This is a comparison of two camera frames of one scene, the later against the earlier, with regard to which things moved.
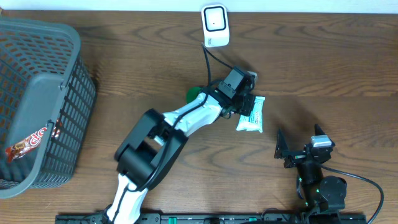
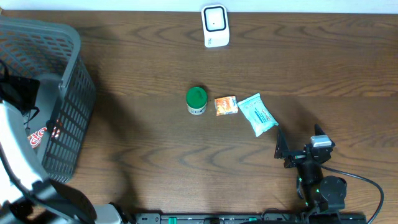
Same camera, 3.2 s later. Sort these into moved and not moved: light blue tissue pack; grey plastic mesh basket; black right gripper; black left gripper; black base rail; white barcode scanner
Moved: black left gripper; light blue tissue pack
Not moved: black base rail; white barcode scanner; grey plastic mesh basket; black right gripper
